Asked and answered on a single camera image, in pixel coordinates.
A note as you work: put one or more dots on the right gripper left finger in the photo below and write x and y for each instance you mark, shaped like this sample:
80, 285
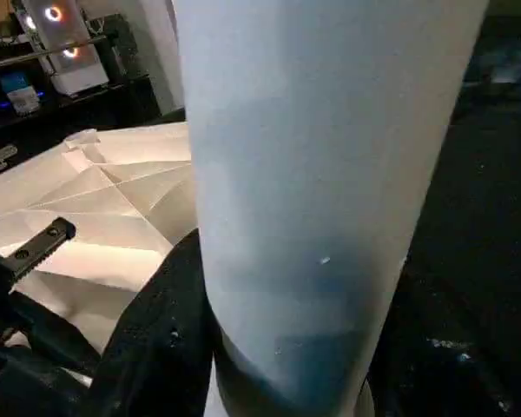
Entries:
156, 347

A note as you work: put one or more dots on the white plastic table top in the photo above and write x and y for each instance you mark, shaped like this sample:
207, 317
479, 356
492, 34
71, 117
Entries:
104, 195

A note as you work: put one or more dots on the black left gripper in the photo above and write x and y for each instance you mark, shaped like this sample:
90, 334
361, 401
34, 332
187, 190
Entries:
26, 347

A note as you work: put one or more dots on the white computer case lit fans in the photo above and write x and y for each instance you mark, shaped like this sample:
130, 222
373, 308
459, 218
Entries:
78, 65

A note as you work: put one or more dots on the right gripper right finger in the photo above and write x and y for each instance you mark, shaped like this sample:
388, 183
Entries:
438, 369

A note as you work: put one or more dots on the small blue lit device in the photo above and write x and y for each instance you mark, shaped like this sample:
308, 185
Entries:
21, 93

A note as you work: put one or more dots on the white plastic table leg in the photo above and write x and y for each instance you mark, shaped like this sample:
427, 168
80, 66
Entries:
308, 174

